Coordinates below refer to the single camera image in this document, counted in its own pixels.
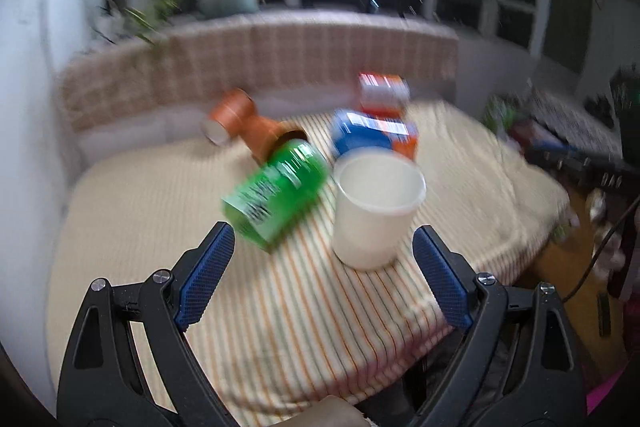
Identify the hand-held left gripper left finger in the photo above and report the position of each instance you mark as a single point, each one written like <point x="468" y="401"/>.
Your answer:
<point x="207" y="274"/>

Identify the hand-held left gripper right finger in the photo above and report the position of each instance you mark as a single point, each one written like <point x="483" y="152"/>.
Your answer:
<point x="440" y="272"/>

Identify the white plastic cup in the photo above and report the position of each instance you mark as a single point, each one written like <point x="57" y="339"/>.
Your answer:
<point x="372" y="212"/>

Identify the orange cylinder cup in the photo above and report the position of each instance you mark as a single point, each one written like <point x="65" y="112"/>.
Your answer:
<point x="227" y="119"/>

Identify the striped cream blanket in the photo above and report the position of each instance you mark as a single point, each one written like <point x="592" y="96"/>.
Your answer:
<point x="175" y="207"/>

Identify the green can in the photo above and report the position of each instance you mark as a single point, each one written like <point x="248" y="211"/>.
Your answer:
<point x="275" y="192"/>

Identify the orange terracotta pot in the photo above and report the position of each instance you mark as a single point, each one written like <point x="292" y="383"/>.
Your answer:
<point x="267" y="137"/>

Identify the blue and orange box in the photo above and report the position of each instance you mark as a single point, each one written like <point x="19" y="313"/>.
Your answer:
<point x="372" y="134"/>

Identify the red and orange box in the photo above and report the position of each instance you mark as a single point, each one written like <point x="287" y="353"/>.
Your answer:
<point x="382" y="94"/>

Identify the checked pink cloth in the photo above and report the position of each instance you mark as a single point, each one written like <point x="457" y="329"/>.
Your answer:
<point x="200" y="67"/>

